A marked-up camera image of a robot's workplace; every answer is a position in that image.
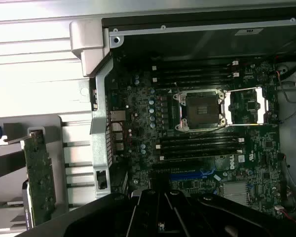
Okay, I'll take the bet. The silver chipset heatsink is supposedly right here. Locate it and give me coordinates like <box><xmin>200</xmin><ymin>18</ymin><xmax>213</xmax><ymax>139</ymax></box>
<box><xmin>222</xmin><ymin>182</ymin><xmax>250</xmax><ymax>206</ymax></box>

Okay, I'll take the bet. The blue expansion slot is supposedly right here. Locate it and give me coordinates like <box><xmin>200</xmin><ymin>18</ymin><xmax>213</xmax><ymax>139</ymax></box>
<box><xmin>169</xmin><ymin>169</ymin><xmax>214</xmax><ymax>181</ymax></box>

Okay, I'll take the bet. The black expansion slot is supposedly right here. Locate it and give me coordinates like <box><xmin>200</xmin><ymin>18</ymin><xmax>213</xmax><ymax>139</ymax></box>
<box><xmin>151</xmin><ymin>160</ymin><xmax>205</xmax><ymax>171</ymax></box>

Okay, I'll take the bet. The RAM slot with white latches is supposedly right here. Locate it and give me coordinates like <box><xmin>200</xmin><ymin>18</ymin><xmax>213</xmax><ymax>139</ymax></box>
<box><xmin>155</xmin><ymin>137</ymin><xmax>245</xmax><ymax>151</ymax></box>
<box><xmin>151</xmin><ymin>60</ymin><xmax>240</xmax><ymax>72</ymax></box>
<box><xmin>152</xmin><ymin>71</ymin><xmax>240</xmax><ymax>84</ymax></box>
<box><xmin>159</xmin><ymin>148</ymin><xmax>245</xmax><ymax>162</ymax></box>

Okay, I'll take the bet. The green motherboard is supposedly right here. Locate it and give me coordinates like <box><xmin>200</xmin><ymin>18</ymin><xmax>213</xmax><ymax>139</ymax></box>
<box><xmin>106</xmin><ymin>49</ymin><xmax>287</xmax><ymax>215</ymax></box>

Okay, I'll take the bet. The thin metal locking lever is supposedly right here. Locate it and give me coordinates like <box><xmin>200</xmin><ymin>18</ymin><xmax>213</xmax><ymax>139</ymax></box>
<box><xmin>187</xmin><ymin>124</ymin><xmax>228</xmax><ymax>136</ymax></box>

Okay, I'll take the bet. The black open PC case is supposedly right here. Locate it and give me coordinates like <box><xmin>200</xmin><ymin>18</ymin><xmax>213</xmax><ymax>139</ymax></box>
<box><xmin>69</xmin><ymin>9</ymin><xmax>296</xmax><ymax>223</ymax></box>

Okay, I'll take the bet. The silver network port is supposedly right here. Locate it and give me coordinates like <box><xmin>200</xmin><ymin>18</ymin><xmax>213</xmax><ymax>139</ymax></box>
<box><xmin>109</xmin><ymin>110</ymin><xmax>127</xmax><ymax>122</ymax></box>

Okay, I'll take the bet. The grey parts rack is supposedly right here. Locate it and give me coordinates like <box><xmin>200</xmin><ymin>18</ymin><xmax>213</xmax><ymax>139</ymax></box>
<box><xmin>0</xmin><ymin>115</ymin><xmax>70</xmax><ymax>237</ymax></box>

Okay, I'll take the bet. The CPU socket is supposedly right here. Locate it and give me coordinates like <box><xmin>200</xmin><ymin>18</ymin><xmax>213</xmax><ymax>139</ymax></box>
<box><xmin>172</xmin><ymin>89</ymin><xmax>227</xmax><ymax>132</ymax></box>

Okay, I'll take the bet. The silver socket cover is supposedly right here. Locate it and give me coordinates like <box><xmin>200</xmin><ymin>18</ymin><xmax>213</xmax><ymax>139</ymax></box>
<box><xmin>224</xmin><ymin>87</ymin><xmax>271</xmax><ymax>126</ymax></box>

